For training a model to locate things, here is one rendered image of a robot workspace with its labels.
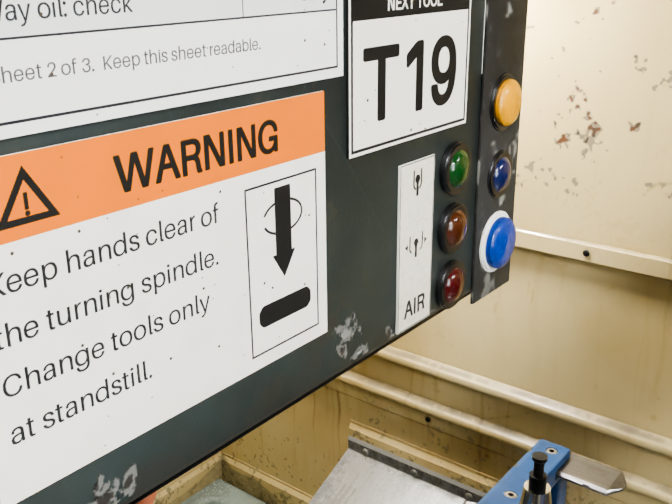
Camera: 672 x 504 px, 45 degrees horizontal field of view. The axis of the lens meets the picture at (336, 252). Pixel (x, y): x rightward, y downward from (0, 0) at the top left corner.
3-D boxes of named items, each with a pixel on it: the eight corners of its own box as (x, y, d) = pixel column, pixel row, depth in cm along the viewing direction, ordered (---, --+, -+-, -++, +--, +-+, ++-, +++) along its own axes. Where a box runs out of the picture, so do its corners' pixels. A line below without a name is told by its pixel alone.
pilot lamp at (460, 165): (472, 185, 43) (474, 144, 42) (450, 195, 41) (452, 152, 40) (462, 183, 43) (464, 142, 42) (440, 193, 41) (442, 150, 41)
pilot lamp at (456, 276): (466, 298, 45) (468, 261, 44) (446, 311, 43) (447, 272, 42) (457, 295, 45) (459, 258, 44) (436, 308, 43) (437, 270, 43)
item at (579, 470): (632, 478, 94) (633, 473, 93) (615, 501, 90) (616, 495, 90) (574, 457, 98) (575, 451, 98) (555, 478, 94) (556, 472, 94)
